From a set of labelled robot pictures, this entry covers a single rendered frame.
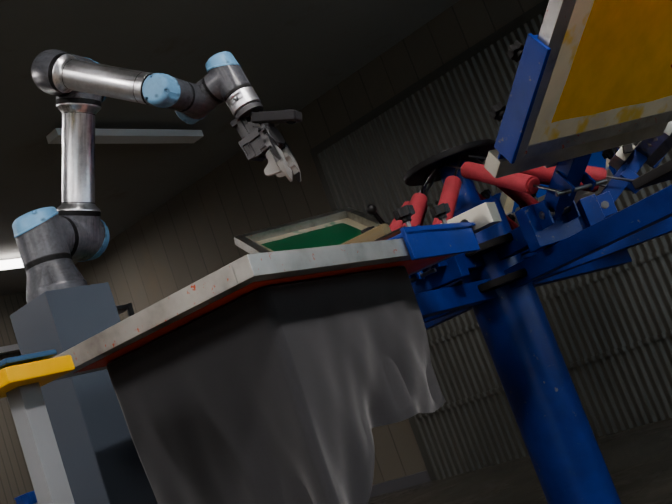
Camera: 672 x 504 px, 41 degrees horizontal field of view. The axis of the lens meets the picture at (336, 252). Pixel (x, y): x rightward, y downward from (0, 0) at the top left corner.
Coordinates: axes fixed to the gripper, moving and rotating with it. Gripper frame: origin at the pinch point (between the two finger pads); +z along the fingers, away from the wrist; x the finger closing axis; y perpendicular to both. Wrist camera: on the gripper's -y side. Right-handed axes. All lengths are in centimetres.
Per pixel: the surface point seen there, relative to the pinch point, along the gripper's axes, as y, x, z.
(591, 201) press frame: -48, -83, 37
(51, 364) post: 28, 74, 23
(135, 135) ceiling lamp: 192, -315, -173
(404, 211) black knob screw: -21.6, 14.0, 23.9
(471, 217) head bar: -27.9, -12.7, 29.5
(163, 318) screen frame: 13, 62, 24
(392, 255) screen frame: -17.9, 26.1, 31.9
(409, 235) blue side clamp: -21.1, 19.0, 29.5
